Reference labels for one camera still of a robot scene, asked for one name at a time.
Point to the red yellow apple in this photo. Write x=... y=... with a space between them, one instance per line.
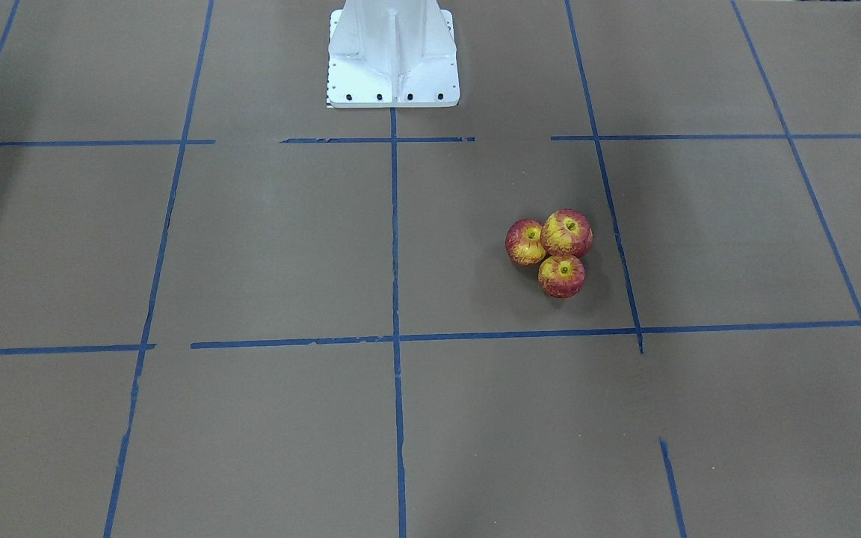
x=523 y=244
x=567 y=232
x=561 y=276

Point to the red yellow apple front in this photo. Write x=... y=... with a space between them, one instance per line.
x=561 y=276

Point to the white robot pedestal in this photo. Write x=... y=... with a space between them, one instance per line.
x=392 y=54

